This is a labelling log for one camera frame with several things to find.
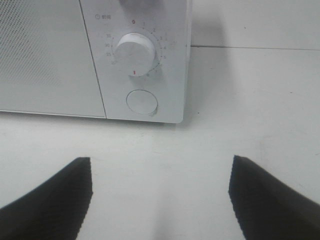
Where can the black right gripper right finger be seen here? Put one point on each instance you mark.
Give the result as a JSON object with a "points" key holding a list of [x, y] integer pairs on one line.
{"points": [[268, 209]]}

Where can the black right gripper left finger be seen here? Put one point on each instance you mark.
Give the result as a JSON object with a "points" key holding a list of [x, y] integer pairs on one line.
{"points": [[55, 210]]}

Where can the round white door button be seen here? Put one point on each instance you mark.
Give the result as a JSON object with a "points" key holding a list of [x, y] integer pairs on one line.
{"points": [[142, 102]]}

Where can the white microwave door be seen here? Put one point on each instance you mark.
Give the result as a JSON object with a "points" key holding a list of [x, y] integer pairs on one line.
{"points": [[46, 64]]}

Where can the white timer knob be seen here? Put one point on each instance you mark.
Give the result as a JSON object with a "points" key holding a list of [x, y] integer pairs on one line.
{"points": [[135, 54]]}

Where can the white microwave oven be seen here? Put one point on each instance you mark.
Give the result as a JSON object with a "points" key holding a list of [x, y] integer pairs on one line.
{"points": [[107, 59]]}

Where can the upper white power knob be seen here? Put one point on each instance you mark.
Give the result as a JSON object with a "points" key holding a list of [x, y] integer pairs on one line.
{"points": [[139, 5]]}

